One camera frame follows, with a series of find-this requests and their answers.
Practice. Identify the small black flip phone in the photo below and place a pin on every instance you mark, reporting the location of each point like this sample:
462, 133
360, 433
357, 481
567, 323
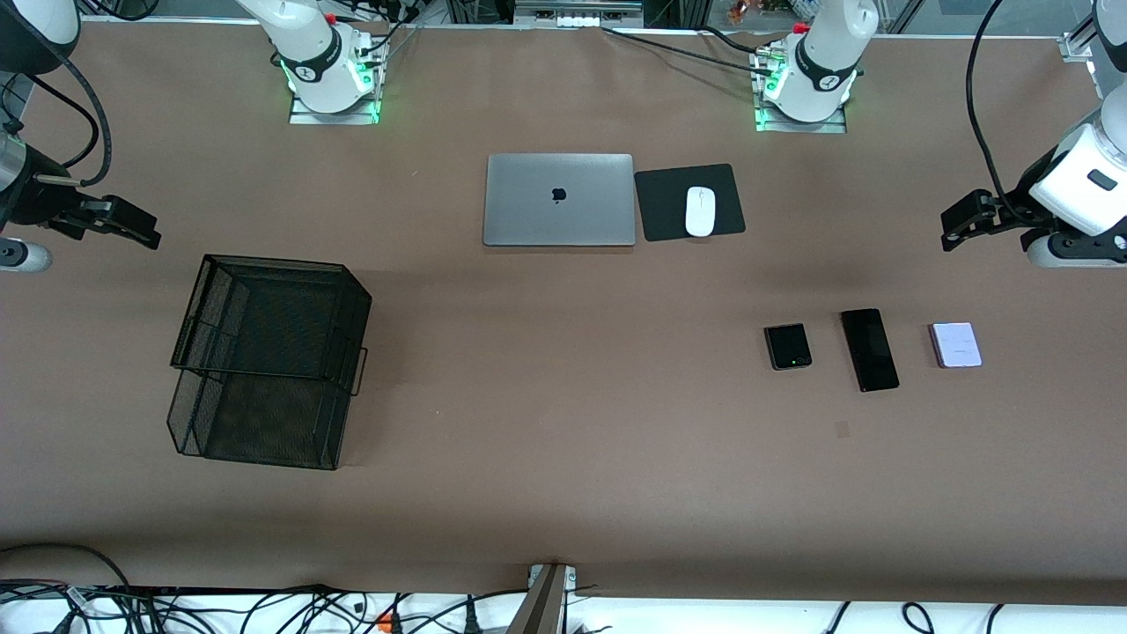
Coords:
788, 346

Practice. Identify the lavender flip phone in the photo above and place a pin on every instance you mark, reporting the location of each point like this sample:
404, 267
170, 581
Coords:
957, 345

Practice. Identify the white power strip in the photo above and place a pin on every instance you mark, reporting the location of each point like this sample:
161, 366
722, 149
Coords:
577, 19

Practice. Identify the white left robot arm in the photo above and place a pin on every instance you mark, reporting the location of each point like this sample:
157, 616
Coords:
819, 62

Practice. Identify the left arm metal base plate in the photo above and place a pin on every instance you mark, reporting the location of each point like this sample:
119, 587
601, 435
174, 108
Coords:
832, 128

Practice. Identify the grey closed laptop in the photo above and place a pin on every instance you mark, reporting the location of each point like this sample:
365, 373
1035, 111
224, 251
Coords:
528, 202

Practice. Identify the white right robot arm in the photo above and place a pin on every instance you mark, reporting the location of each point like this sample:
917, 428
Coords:
317, 53

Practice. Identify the long black smartphone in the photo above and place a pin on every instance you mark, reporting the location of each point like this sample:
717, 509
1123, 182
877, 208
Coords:
870, 350

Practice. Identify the black mesh two-tier tray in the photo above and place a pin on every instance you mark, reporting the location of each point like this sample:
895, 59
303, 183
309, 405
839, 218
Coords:
264, 414

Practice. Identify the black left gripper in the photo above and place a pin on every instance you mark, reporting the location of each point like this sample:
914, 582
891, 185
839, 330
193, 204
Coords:
1014, 210

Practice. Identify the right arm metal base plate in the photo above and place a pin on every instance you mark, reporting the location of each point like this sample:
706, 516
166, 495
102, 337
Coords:
308, 118

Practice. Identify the white computer mouse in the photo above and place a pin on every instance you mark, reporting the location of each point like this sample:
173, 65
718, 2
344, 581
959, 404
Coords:
701, 211

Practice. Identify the aluminium table leg bracket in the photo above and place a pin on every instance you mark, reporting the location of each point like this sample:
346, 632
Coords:
541, 608

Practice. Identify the aluminium frame rail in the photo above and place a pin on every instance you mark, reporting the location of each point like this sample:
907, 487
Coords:
1076, 44

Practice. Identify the black mouse pad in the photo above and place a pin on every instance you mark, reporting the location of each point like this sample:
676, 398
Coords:
660, 202

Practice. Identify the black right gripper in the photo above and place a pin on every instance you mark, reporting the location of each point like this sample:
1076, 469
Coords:
35, 205

